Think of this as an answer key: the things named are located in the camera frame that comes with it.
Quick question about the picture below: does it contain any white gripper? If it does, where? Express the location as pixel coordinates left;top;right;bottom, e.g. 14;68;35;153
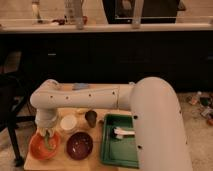
35;109;58;136

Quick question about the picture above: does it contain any green pepper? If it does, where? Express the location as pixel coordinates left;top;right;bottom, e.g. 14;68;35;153
44;131;53;150

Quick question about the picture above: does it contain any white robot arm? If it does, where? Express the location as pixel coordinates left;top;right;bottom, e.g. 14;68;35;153
30;77;193;171

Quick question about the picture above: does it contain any small white bowl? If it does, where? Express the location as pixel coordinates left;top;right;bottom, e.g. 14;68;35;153
60;114;77;132

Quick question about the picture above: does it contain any orange red bowl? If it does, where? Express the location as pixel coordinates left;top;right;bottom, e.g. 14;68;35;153
28;132;61;160

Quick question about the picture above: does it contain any dark maroon bowl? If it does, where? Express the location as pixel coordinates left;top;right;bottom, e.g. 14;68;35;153
66;132;93;160

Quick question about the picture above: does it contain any black office chair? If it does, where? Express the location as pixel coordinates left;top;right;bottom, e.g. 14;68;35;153
0;53;35;167

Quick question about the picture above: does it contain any dark metal cup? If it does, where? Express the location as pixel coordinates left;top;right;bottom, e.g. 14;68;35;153
85;110;97;128

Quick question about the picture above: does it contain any white and black utensil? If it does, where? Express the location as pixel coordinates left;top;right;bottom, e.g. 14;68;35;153
112;127;135;140

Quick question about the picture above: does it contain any green plastic tray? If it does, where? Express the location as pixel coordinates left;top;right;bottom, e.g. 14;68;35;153
100;114;139;169

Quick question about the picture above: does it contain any dark cabinet counter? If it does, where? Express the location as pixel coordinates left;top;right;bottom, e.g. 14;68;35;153
0;27;213;92

